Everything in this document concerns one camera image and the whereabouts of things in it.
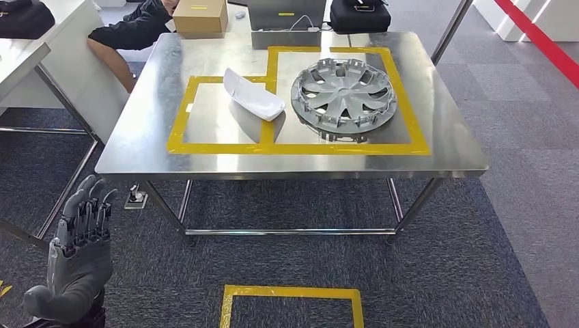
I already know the white charger cable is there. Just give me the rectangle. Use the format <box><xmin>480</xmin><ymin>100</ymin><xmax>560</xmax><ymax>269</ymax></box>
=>
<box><xmin>289</xmin><ymin>14</ymin><xmax>322</xmax><ymax>33</ymax></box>

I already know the black bag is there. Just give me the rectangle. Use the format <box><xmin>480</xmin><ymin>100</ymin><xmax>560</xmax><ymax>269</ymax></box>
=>
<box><xmin>0</xmin><ymin>0</ymin><xmax>57</xmax><ymax>40</ymax></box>

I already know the brown cardboard box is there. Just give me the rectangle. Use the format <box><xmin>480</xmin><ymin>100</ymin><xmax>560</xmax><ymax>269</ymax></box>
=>
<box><xmin>172</xmin><ymin>0</ymin><xmax>229</xmax><ymax>34</ymax></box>

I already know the white panel desk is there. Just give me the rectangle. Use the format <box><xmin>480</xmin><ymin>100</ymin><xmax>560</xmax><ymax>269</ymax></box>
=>
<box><xmin>0</xmin><ymin>0</ymin><xmax>131</xmax><ymax>146</ymax></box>

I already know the person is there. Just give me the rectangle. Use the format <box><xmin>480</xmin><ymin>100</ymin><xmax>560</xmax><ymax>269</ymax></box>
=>
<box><xmin>87</xmin><ymin>0</ymin><xmax>180</xmax><ymax>95</ymax></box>

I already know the white plastic car part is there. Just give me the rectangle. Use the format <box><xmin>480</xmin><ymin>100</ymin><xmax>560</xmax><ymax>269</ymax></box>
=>
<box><xmin>223</xmin><ymin>68</ymin><xmax>287</xmax><ymax>122</ymax></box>

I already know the stainless steel workbench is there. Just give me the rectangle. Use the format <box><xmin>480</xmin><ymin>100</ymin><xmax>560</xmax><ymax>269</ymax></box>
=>
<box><xmin>95</xmin><ymin>30</ymin><xmax>490</xmax><ymax>249</ymax></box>

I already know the grey plastic wheel hubcap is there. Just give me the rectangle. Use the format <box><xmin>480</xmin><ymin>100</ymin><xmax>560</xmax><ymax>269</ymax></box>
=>
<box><xmin>290</xmin><ymin>57</ymin><xmax>399</xmax><ymax>144</ymax></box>

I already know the slanted steel pole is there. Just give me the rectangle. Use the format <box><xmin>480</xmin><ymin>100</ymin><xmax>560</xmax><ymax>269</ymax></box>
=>
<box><xmin>429</xmin><ymin>0</ymin><xmax>474</xmax><ymax>67</ymax></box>

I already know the white-topped steel-legged table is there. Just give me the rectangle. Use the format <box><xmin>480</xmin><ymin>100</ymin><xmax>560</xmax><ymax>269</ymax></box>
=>
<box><xmin>0</xmin><ymin>40</ymin><xmax>102</xmax><ymax>251</ymax></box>

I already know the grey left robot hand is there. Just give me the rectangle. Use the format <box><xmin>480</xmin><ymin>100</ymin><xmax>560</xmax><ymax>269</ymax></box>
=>
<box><xmin>23</xmin><ymin>175</ymin><xmax>119</xmax><ymax>325</ymax></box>

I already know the red and white barrier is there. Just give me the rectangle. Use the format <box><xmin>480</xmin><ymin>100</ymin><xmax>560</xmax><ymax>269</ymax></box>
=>
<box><xmin>472</xmin><ymin>0</ymin><xmax>579</xmax><ymax>90</ymax></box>

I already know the grey laptop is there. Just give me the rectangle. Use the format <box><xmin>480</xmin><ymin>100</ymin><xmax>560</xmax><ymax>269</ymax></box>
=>
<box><xmin>246</xmin><ymin>0</ymin><xmax>328</xmax><ymax>32</ymax></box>

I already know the black carrying case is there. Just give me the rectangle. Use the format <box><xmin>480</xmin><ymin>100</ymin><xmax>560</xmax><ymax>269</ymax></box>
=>
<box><xmin>329</xmin><ymin>0</ymin><xmax>393</xmax><ymax>36</ymax></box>

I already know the steel floor socket box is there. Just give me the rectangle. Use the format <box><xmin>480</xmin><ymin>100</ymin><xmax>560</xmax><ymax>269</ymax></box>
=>
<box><xmin>124</xmin><ymin>184</ymin><xmax>150</xmax><ymax>210</ymax></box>

